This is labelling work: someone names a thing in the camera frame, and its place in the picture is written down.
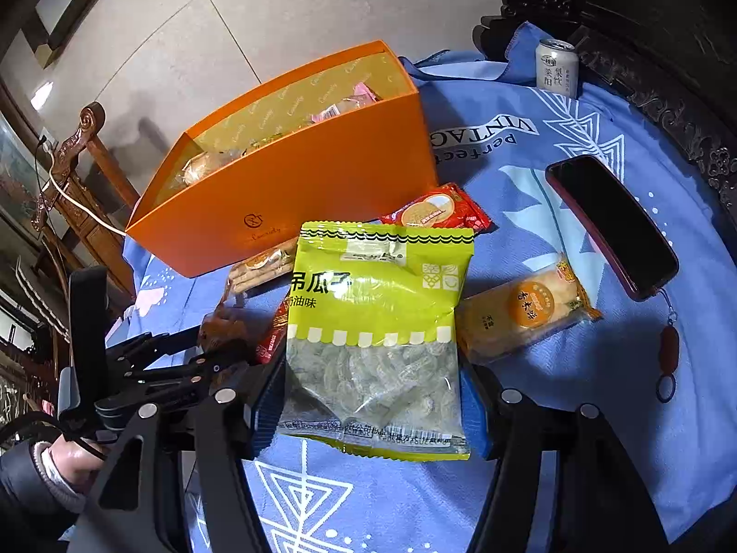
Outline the person's left hand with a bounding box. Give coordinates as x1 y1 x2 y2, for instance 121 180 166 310
31 437 106 498

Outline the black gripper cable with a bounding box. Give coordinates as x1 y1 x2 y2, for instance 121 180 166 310
0 407 111 462

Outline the brown triangular snack pack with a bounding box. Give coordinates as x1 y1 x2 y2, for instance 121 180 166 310
197 294 258 352

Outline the framed painting left wall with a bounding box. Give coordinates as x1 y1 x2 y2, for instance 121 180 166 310
0 118 45 241

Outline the black smartphone red case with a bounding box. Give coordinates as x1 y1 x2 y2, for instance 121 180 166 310
544 155 679 302

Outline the yellow pastry pack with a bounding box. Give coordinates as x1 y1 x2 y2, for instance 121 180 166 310
456 255 602 365

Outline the white beverage can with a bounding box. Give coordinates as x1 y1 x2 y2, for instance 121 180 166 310
535 37 579 99

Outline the green melon seed bag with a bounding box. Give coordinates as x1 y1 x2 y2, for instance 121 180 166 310
277 221 475 462

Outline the dark carved wooden furniture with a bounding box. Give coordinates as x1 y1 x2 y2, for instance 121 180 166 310
472 0 736 213

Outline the long bread clear pack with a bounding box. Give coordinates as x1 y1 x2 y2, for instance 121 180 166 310
223 237 298 300

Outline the blue patterned tablecloth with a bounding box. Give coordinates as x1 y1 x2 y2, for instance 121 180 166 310
123 24 736 552

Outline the red biscuit pack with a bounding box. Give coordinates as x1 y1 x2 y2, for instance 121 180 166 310
380 182 492 234

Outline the round bun clear pack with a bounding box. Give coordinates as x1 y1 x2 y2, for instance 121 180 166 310
181 148 244 186

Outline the orange cardboard box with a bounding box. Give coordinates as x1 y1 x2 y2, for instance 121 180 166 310
126 40 439 277

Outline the pink round cookie pack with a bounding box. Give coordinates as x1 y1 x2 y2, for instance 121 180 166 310
310 82 381 124

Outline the framed picture top wall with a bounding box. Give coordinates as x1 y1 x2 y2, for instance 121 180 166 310
21 0 98 69

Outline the red chip bag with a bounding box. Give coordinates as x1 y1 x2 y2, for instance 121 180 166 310
255 294 290 365

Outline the white power cable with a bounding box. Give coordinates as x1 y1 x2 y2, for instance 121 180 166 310
40 142 129 239

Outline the carved wooden chair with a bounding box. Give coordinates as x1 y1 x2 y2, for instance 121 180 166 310
33 101 140 300

